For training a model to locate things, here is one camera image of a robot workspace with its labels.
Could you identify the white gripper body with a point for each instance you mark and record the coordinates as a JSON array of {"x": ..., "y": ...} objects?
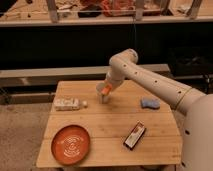
[{"x": 112, "y": 82}]

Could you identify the orange pepper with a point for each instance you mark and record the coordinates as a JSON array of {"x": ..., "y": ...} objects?
[{"x": 106, "y": 90}]

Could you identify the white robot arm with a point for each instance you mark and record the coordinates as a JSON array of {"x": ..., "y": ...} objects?
[{"x": 196, "y": 106}]

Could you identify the blue sponge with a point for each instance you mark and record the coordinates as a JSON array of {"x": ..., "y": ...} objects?
[{"x": 150, "y": 103}]

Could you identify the black red box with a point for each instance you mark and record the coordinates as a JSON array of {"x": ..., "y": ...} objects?
[{"x": 134, "y": 136}]

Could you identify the clear plastic bottle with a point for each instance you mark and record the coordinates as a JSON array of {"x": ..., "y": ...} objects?
[{"x": 70, "y": 104}]

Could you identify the orange patterned plate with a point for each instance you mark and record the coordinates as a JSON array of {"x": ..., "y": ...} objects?
[{"x": 70, "y": 145}]

